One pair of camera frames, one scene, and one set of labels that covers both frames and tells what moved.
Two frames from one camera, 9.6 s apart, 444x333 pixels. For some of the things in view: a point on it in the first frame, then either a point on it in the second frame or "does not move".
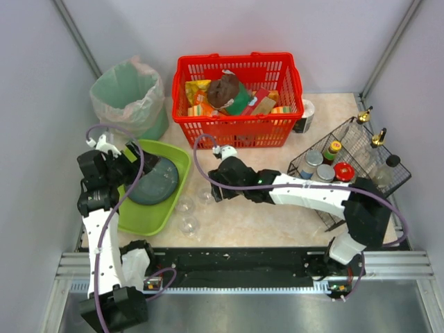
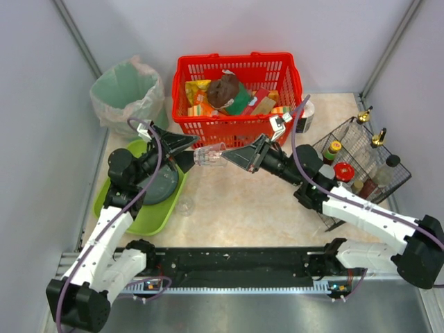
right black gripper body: [215, 185] -> [258, 155]
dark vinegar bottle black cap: [383, 175] does not move
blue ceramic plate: [156, 185] does not move
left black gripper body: [137, 157] -> [161, 146]
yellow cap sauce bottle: [329, 155] does not move
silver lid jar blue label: [325, 173] does not move
